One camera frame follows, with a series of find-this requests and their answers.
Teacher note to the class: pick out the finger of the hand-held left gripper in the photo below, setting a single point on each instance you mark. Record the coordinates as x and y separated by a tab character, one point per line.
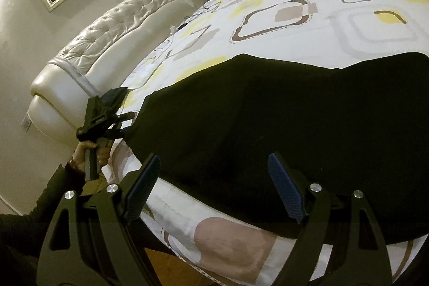
115	96
125	118

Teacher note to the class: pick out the person's left forearm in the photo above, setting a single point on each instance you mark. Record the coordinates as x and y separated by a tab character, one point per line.
33	215

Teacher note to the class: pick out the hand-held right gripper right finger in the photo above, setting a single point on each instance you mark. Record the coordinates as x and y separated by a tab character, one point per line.
286	187

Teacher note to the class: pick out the white patterned bed cover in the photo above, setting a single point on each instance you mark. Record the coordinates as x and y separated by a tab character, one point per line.
301	21

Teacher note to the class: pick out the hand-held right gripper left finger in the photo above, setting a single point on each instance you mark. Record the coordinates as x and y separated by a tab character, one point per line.
142	187

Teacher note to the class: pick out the cream tufted headboard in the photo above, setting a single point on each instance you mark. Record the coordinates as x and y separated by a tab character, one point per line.
100	44

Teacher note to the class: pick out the black pants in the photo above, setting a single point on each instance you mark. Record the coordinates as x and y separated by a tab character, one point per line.
285	138

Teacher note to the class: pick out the person's left hand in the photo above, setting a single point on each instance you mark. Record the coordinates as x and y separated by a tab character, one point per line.
80	155

